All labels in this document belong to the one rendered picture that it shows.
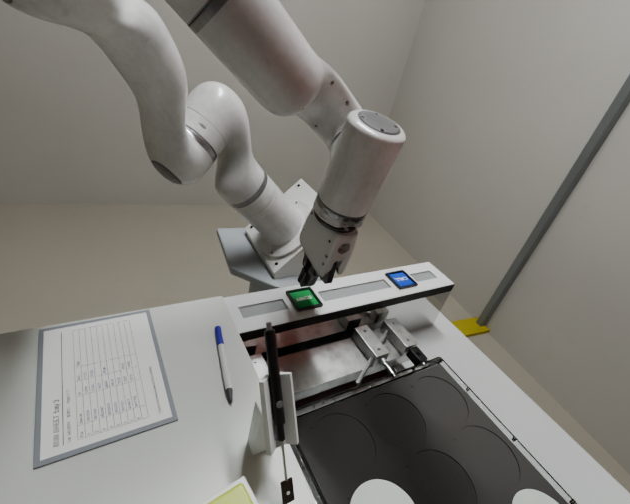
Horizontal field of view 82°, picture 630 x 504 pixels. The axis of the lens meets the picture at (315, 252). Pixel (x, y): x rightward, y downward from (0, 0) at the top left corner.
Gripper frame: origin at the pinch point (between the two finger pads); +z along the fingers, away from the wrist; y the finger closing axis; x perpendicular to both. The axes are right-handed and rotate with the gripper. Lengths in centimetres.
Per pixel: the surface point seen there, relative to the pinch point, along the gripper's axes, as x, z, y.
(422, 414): -11.4, 6.1, -28.4
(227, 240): 0.5, 28.5, 38.5
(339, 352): -5.8, 11.7, -11.4
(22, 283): 70, 129, 118
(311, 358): 0.4, 11.9, -10.9
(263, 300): 7.7, 6.1, 0.5
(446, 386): -20.5, 6.7, -25.8
